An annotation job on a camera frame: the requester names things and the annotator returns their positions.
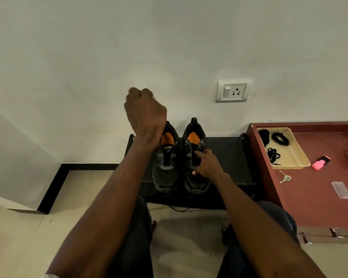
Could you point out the person's right hand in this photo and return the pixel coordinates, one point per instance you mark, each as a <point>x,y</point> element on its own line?
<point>209,166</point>

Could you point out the person's left hand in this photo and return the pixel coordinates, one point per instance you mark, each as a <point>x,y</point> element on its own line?
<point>145,115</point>

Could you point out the person's left fingers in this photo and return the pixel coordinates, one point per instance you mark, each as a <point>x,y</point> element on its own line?
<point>139,92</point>

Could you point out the person's right thumb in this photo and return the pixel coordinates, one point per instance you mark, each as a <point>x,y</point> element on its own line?
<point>197,171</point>

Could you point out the black shoe orange insole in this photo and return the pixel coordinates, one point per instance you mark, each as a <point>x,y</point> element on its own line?
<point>191,182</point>
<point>166,170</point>

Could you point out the person's right forearm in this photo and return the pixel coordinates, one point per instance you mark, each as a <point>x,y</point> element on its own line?
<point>261,228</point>

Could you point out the person's left forearm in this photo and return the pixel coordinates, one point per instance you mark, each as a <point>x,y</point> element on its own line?
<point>104,211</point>

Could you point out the black low shoe bench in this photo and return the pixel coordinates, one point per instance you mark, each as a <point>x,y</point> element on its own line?
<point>232,159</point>

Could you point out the bundled black shoelace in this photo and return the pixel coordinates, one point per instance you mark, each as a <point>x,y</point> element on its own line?
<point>264,136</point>

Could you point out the loose black shoelace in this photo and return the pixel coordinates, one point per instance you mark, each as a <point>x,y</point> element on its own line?
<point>273,155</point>

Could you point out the silver keys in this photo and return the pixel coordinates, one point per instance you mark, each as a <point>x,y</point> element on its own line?
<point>285,178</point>

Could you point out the coiled black shoelace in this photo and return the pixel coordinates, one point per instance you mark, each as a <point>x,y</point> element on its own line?
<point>280,138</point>

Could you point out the person's left leg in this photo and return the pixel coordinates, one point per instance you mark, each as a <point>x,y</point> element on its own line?
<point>136,243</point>

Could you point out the person's leg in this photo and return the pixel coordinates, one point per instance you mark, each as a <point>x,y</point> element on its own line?
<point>136,243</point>
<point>235,257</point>

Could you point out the person's right leg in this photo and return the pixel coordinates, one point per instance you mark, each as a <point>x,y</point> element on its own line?
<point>235,257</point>

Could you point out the cream plastic tray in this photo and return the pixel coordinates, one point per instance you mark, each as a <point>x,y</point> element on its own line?
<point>293,153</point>

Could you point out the red-brown wooden cabinet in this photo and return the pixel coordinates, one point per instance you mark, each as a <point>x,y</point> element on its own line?
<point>316,182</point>

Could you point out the pink highlighter pen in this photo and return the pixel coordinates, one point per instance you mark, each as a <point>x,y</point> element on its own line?
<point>320,163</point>

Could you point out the clear plastic strip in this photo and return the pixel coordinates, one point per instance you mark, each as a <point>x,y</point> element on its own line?
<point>341,189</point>

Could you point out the white wristband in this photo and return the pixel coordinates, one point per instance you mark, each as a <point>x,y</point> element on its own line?
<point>50,276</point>

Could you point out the white wall socket switch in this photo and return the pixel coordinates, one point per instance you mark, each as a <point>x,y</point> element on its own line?
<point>234,90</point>

